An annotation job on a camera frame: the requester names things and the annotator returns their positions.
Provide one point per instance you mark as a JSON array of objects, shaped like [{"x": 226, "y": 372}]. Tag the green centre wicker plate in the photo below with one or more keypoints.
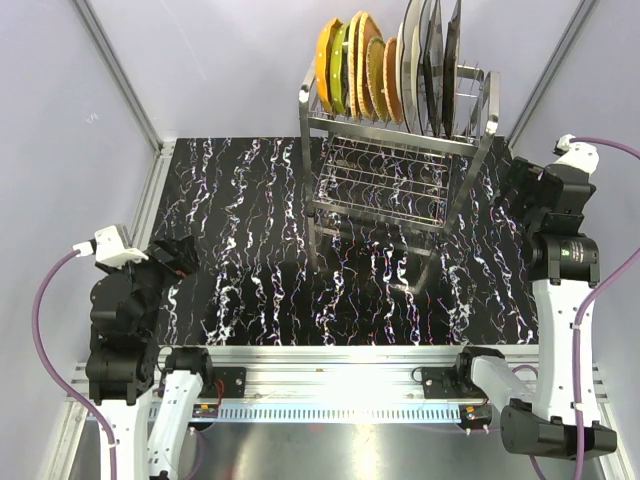
[{"x": 374, "y": 73}]

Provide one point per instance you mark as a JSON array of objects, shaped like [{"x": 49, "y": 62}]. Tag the left aluminium frame post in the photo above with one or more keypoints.
[{"x": 107, "y": 53}]

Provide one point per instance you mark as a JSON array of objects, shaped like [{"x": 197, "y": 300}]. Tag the aluminium mounting rail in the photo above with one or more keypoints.
[{"x": 347, "y": 384}]

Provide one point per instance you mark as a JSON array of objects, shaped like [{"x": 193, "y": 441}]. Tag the black marble pattern mat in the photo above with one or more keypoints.
[{"x": 268, "y": 278}]

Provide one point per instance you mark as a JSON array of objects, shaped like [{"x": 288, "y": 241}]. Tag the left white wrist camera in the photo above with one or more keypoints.
[{"x": 111, "y": 247}]

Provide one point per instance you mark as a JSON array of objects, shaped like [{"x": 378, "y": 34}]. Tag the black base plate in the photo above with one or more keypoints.
[
  {"x": 229, "y": 380},
  {"x": 441, "y": 383}
]

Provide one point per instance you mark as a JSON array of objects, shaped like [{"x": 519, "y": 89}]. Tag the large woven wicker plate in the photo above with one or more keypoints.
[{"x": 362, "y": 29}]

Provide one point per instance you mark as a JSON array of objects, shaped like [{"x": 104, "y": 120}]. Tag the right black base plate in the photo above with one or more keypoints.
[{"x": 441, "y": 383}]

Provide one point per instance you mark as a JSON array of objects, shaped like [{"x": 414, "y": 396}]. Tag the right aluminium frame post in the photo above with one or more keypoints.
[{"x": 568, "y": 38}]

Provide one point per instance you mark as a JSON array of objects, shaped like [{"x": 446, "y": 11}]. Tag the floral square ceramic plate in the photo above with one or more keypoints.
[{"x": 450, "y": 64}]

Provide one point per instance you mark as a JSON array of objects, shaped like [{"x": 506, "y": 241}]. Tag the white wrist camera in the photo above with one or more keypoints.
[
  {"x": 111, "y": 247},
  {"x": 577, "y": 154}
]

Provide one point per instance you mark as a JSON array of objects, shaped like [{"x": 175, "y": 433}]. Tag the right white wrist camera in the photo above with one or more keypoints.
[{"x": 577, "y": 154}]

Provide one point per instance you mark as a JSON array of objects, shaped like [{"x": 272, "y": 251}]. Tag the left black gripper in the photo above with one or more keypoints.
[{"x": 185, "y": 258}]

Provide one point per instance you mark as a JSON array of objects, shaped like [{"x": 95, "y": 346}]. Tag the green dotted plate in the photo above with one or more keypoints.
[{"x": 337, "y": 69}]

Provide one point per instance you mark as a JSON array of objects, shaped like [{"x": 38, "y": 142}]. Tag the orange octagonal plate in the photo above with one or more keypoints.
[{"x": 322, "y": 61}]

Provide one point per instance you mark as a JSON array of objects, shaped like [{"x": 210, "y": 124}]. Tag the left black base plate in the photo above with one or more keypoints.
[{"x": 229, "y": 380}]

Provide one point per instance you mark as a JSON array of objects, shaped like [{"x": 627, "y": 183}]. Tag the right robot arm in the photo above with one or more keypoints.
[{"x": 558, "y": 417}]

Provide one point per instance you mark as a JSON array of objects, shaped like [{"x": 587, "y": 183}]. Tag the orange wicker plate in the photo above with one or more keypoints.
[{"x": 392, "y": 97}]

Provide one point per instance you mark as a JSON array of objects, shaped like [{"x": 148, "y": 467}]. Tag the aluminium frame post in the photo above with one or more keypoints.
[
  {"x": 107, "y": 53},
  {"x": 568, "y": 38}
]

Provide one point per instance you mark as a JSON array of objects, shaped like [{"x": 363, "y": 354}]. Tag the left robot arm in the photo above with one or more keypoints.
[{"x": 124, "y": 352}]

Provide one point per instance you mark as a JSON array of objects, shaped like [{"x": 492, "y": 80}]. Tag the steel two-tier dish rack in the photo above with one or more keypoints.
[{"x": 379, "y": 175}]

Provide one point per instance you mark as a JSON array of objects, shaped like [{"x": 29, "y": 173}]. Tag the white black-rimmed square plate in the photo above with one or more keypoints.
[{"x": 407, "y": 64}]

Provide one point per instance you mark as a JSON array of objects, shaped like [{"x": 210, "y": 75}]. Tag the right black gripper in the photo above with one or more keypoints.
[{"x": 523, "y": 176}]

